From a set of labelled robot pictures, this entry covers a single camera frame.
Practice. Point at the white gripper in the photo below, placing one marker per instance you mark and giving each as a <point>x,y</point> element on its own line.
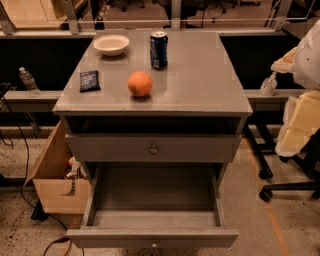
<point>309,61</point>

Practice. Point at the blue pepsi can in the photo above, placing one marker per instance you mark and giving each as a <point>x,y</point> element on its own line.
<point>158,49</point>

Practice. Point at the grey drawer cabinet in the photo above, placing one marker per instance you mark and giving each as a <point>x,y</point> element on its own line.
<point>197,95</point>

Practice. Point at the open middle drawer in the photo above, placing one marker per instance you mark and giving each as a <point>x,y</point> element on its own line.
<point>146,206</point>

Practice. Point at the closed top drawer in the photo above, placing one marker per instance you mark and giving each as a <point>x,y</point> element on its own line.
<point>112,148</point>

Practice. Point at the hand sanitizer bottle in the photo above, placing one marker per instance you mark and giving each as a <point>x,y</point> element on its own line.
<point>269,85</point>

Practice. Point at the black office chair base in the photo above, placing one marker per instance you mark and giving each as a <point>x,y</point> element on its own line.
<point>297,173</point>

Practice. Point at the orange fruit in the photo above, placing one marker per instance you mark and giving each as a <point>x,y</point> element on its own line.
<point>140,83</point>

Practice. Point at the white bowl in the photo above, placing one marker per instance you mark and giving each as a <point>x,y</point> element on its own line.
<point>111,45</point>

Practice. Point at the dark blue snack packet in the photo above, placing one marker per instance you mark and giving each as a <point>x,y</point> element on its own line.
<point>89,81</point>

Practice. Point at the cardboard box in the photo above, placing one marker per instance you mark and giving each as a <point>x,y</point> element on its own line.
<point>58,193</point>

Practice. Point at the clear water bottle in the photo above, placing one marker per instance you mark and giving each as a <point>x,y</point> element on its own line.
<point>29,81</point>

